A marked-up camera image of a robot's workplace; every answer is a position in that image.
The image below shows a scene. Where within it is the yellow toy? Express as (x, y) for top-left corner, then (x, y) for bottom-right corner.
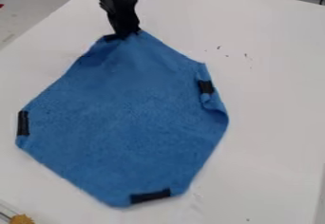
(9, 214), (36, 224)

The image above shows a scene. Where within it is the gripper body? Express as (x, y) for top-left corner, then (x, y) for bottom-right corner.
(95, 0), (143, 40)

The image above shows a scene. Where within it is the blue cloth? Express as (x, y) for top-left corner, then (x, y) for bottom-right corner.
(13, 29), (232, 209)

